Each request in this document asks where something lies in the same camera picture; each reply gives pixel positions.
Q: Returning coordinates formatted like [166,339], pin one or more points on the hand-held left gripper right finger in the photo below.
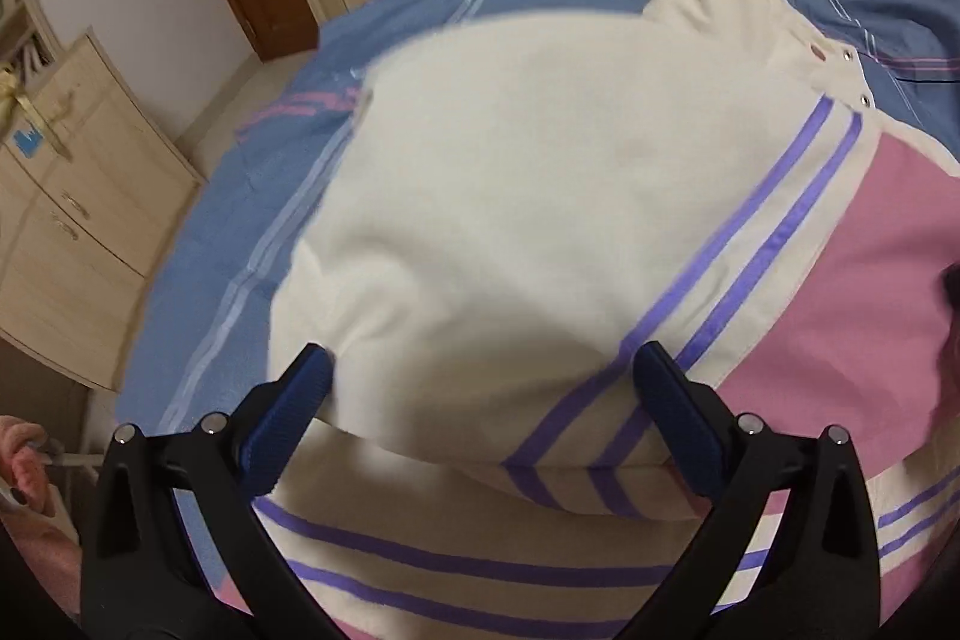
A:
[679,430]

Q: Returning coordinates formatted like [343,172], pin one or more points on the blue plaid bed sheet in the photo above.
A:
[247,220]

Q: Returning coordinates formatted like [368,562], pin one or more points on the yellow ribbon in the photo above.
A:
[45,119]

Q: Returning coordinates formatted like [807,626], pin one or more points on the white pink purple-striped jacket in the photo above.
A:
[525,160]

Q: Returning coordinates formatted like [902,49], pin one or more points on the light wood shelf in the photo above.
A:
[30,40]

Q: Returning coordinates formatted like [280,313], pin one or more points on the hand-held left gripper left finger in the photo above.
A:
[289,415]

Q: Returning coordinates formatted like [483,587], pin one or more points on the light wood drawer cabinet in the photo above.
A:
[75,220]

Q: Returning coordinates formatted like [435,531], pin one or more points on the blue sticker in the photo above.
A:
[28,143]

